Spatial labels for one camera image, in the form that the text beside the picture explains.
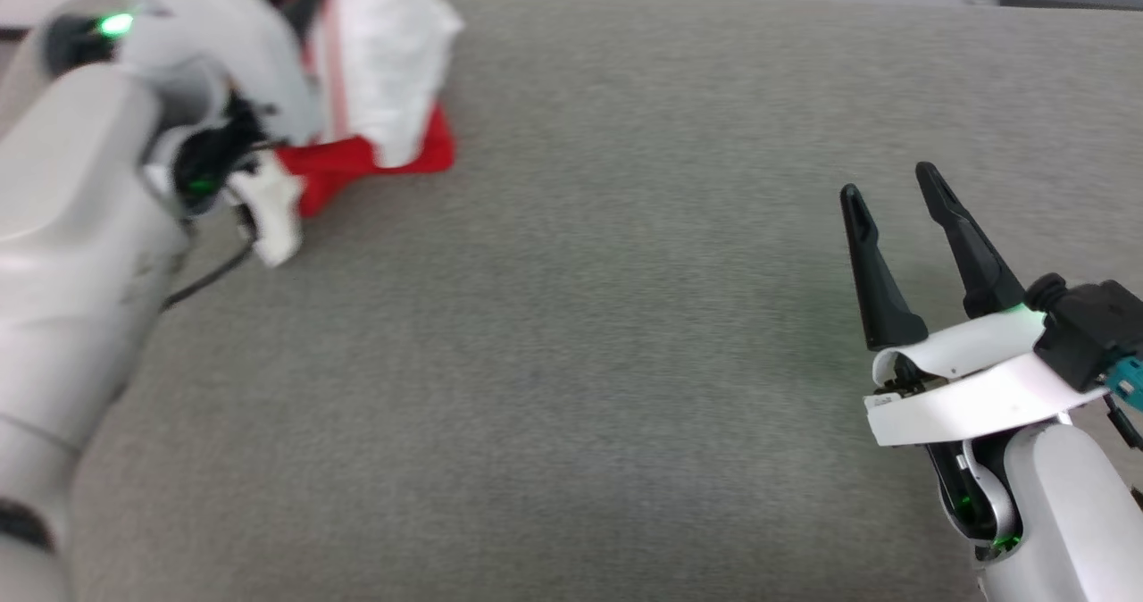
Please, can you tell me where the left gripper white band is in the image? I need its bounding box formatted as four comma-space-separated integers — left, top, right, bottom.
223, 151, 305, 269

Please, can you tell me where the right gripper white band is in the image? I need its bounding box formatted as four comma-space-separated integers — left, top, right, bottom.
838, 162, 1109, 447

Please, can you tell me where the red and white garment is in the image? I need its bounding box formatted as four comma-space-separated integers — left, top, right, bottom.
230, 0, 466, 220

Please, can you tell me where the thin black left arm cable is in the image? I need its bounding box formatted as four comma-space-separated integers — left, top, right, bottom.
161, 213, 262, 311

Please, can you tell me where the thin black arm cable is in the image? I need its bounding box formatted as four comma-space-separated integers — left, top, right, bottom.
1105, 398, 1143, 453
161, 213, 262, 311

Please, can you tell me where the teal right camera connector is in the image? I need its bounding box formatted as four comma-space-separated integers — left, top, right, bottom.
1105, 356, 1143, 408

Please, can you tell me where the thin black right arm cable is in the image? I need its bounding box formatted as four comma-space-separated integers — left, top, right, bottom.
1105, 398, 1143, 453

